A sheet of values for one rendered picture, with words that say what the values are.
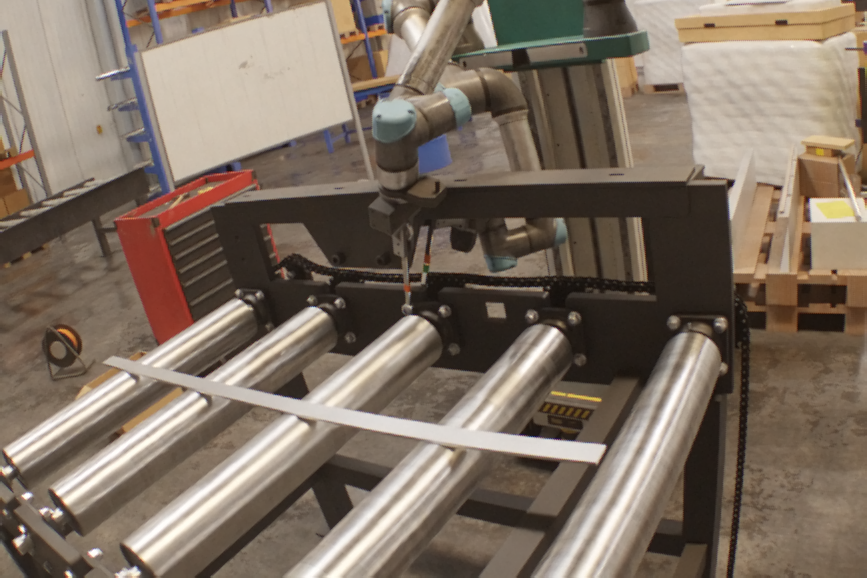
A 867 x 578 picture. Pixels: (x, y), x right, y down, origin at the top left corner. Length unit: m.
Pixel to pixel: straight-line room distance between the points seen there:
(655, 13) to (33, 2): 9.91
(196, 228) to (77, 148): 8.63
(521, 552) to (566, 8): 1.46
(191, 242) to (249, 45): 2.93
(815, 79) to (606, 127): 2.45
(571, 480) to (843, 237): 2.01
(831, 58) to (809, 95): 0.28
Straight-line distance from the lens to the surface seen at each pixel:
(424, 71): 1.35
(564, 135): 2.14
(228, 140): 5.97
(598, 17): 1.76
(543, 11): 1.99
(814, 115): 4.32
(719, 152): 4.71
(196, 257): 3.49
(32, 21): 12.08
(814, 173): 3.75
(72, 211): 6.46
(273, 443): 1.14
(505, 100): 1.69
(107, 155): 12.27
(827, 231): 2.85
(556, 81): 2.10
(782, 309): 2.97
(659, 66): 9.44
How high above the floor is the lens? 1.49
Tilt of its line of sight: 19 degrees down
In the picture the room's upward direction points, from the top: 13 degrees counter-clockwise
